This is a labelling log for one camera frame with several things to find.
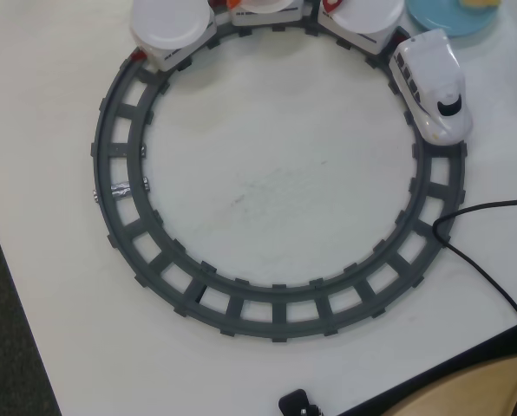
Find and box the yellow sponge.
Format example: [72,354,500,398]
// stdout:
[457,0,501,10]

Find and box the white Shinkansen toy locomotive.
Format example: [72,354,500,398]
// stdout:
[388,29,474,146]

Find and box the light blue round dish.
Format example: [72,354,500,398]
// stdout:
[405,0,501,38]

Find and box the silver tape strip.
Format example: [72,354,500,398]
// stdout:
[109,181,132,201]

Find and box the white toy train car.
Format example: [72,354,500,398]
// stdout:
[130,15,219,73]
[229,0,306,28]
[317,0,402,58]

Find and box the black clamp block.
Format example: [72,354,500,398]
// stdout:
[278,388,330,416]

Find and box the white round plate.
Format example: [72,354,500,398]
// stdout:
[129,0,213,49]
[239,0,295,15]
[332,0,405,35]

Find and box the light wooden furniture top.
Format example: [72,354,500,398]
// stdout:
[352,352,517,416]

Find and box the grey circular toy rail track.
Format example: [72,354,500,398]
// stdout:
[88,17,468,346]

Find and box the black cable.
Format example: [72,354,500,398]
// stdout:
[431,197,517,416]

